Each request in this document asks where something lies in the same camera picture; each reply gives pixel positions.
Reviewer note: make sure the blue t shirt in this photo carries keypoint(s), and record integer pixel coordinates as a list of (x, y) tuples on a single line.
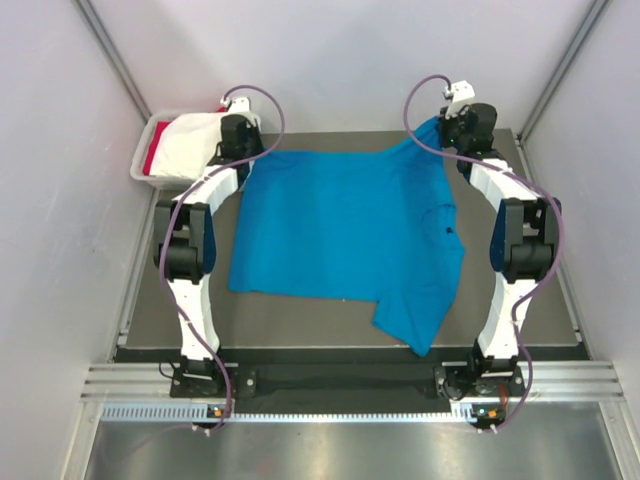
[(374, 227)]

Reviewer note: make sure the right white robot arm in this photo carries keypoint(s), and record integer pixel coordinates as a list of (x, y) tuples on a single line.
[(523, 247)]

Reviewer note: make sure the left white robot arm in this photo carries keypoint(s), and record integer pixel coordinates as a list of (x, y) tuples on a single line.
[(213, 153)]

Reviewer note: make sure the white t shirt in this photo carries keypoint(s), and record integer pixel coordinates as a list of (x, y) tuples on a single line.
[(187, 145)]

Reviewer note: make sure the red t shirt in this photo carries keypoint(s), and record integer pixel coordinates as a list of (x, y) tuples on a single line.
[(155, 145)]

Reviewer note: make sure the white plastic bin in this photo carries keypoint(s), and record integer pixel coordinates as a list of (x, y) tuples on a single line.
[(145, 175)]

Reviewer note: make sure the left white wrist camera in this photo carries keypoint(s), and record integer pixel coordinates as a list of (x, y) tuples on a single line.
[(241, 106)]

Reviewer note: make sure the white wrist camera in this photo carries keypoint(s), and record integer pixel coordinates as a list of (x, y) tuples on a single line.
[(241, 106), (459, 95)]

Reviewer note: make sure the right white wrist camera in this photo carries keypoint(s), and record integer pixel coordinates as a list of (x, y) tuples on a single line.
[(459, 95)]

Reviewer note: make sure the grey slotted cable duct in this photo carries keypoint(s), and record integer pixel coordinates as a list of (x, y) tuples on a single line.
[(210, 414)]

